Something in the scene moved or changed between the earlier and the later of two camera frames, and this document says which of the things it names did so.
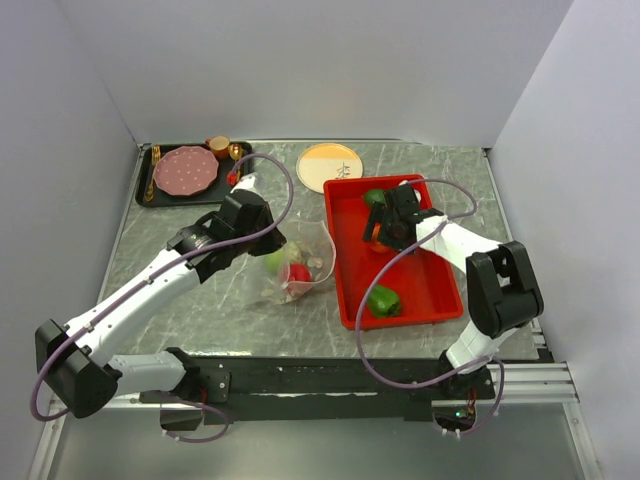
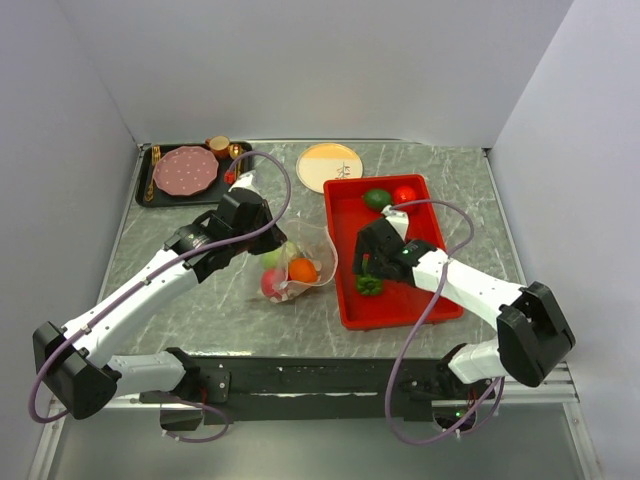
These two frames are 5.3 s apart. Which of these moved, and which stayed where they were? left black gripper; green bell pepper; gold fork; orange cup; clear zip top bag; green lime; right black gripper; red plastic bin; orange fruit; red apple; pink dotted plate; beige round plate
Moved: orange fruit; red apple; green bell pepper; right black gripper
Stayed: green lime; red plastic bin; gold fork; clear zip top bag; orange cup; left black gripper; pink dotted plate; beige round plate
